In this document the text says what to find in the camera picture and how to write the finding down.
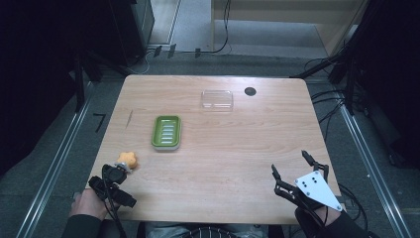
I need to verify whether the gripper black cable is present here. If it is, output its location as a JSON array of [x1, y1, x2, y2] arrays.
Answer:
[[101, 164, 128, 238], [338, 183, 368, 232]]

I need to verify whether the orange star-shaped soap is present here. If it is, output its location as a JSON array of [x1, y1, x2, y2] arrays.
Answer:
[[118, 151, 139, 169]]

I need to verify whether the black tape floor mark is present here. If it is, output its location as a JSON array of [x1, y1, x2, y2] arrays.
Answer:
[[92, 112, 107, 134]]

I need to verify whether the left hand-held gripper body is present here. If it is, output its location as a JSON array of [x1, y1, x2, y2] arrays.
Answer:
[[87, 164, 138, 209]]

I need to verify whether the green soap dish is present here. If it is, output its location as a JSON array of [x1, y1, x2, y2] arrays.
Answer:
[[151, 114, 182, 152]]

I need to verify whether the black floor cables bundle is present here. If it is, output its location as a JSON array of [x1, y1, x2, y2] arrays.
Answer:
[[303, 58, 351, 142]]

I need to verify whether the black cabinet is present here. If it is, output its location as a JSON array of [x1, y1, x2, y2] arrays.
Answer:
[[107, 0, 156, 67]]

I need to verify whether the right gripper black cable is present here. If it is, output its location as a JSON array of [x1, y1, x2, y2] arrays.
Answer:
[[338, 183, 368, 232]]

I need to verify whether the person's right hand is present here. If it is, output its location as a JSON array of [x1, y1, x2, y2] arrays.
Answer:
[[319, 206, 345, 226]]

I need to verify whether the hanging black cable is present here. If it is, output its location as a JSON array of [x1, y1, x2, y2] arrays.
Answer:
[[201, 0, 233, 55]]

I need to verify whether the metal floor rail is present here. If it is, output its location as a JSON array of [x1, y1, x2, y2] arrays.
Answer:
[[15, 80, 95, 238], [338, 104, 414, 238]]

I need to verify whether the person's left hand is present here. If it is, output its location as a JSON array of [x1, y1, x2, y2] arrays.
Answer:
[[69, 188, 115, 221]]

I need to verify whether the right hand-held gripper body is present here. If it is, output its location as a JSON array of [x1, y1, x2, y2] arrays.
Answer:
[[273, 170, 344, 213]]

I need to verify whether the black metal stand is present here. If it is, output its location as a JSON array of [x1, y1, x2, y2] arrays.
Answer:
[[290, 31, 366, 117], [72, 51, 104, 114]]

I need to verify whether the white floor cable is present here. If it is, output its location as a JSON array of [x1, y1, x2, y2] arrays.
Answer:
[[127, 49, 157, 75]]

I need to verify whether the clear plastic container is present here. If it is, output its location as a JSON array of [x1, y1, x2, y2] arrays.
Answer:
[[200, 88, 235, 112]]

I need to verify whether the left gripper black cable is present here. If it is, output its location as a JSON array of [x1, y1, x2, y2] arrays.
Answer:
[[101, 164, 128, 238]]

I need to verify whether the person's striped clothing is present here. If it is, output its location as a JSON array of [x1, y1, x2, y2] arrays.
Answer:
[[144, 221, 269, 238]]

